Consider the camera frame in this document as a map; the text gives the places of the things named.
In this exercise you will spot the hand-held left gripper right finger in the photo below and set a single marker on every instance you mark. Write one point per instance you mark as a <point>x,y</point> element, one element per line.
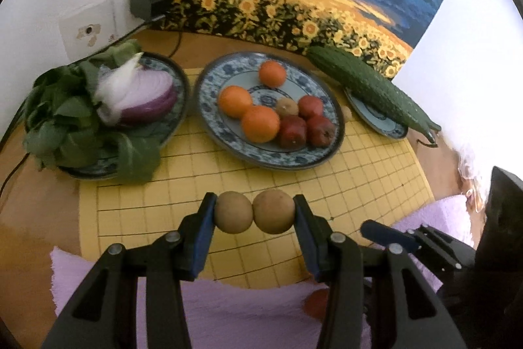
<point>306,238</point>

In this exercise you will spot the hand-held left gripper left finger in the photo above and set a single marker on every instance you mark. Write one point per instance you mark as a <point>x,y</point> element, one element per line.
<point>204,238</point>

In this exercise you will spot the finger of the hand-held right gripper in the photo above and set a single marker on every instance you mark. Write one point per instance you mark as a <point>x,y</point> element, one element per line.
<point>384,234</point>

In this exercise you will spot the large blue floral plate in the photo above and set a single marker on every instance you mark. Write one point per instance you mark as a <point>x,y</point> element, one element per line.
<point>229,144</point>

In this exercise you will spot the orange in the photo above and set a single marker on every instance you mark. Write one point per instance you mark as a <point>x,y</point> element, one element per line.
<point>260,124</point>
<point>235,101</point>
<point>273,73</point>

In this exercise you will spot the red apple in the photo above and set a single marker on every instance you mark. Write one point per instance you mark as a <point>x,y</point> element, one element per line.
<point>293,131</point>
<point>316,302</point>
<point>310,106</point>
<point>320,130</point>

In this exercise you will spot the yellow grid board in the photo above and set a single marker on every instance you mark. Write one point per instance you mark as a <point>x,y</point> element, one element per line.
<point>143,210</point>

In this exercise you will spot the purple cloth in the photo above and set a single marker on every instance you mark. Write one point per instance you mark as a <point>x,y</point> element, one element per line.
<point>245,312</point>

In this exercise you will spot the pale crumpled plastic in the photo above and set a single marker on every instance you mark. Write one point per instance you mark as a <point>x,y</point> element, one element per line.
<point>470,177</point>

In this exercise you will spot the small blue cucumber plate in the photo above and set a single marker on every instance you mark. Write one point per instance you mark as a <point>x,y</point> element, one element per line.
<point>376,124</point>

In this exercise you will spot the green cucumber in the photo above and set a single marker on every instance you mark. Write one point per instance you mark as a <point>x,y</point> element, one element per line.
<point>392,107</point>
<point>359,75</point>

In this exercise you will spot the halved red onion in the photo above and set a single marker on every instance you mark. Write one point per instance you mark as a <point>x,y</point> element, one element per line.
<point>147,95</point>

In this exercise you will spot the blue plate under greens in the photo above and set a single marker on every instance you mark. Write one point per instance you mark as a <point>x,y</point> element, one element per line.
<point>157,65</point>

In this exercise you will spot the green leafy vegetable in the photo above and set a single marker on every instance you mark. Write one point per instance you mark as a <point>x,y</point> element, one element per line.
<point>61,116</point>

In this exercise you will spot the black power adapter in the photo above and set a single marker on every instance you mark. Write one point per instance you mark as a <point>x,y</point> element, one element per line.
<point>149,3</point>

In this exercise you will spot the white wall socket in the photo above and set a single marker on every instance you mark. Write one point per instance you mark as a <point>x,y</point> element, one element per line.
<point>88,32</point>

